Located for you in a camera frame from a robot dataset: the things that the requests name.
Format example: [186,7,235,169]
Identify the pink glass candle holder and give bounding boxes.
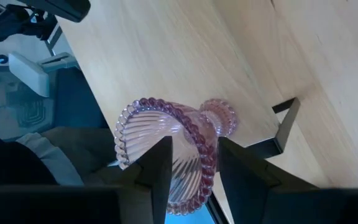
[113,97,239,216]

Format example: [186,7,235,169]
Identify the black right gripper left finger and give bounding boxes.
[116,136,174,224]

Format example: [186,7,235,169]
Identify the black mesh office chair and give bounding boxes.
[0,51,110,141]

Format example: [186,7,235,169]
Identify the raised wooden shelf black legs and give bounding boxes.
[54,0,301,224]

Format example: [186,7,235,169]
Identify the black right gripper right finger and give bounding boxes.
[217,136,320,224]

